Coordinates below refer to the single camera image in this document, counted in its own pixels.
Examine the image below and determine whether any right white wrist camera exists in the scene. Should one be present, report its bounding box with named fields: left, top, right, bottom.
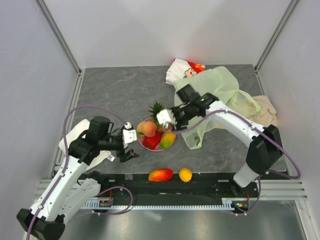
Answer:
left=156, top=108, right=177, bottom=129

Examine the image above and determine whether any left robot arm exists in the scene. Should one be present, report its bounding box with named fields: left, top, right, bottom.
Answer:
left=16, top=116, right=138, bottom=240

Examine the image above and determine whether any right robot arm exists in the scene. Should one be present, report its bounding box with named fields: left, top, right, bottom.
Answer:
left=170, top=84, right=283, bottom=197

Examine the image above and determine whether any white red cartoon bag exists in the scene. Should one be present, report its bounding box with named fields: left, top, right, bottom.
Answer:
left=165, top=58, right=206, bottom=85

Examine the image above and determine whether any green avocado print plastic bag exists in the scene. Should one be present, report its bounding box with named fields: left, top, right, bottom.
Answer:
left=172, top=65, right=261, bottom=151

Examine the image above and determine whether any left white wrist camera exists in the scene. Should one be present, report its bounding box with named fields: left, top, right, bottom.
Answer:
left=122, top=122, right=138, bottom=148

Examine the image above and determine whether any fake peach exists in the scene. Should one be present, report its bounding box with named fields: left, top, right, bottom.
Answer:
left=141, top=121, right=158, bottom=138

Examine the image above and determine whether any fake yellow pear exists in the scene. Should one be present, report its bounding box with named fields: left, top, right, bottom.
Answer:
left=136, top=121, right=145, bottom=137

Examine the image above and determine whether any beige crumpled cloth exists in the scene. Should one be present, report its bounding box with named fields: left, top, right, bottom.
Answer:
left=245, top=95, right=279, bottom=127

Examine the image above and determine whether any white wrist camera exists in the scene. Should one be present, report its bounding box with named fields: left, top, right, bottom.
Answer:
left=122, top=122, right=138, bottom=148
left=156, top=108, right=177, bottom=129

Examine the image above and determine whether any pink plate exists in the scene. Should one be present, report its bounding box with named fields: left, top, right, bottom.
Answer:
left=137, top=117, right=176, bottom=152

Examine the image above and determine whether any small yellow fake fruit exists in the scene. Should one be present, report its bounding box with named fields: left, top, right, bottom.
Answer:
left=178, top=168, right=193, bottom=183

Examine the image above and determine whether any fake pineapple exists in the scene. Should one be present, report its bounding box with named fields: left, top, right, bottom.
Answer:
left=148, top=101, right=165, bottom=133

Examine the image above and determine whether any slotted cable duct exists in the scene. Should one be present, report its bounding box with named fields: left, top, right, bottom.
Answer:
left=80, top=199, right=235, bottom=211

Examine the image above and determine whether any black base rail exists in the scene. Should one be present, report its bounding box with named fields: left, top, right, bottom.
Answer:
left=79, top=171, right=259, bottom=199

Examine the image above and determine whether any fake red bell pepper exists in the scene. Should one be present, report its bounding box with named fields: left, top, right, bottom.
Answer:
left=142, top=131, right=162, bottom=150

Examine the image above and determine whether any fake red orange mango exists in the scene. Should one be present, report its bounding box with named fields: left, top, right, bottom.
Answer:
left=148, top=168, right=174, bottom=182

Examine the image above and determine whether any white folded towel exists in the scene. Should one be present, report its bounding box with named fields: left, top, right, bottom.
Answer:
left=58, top=119, right=115, bottom=171

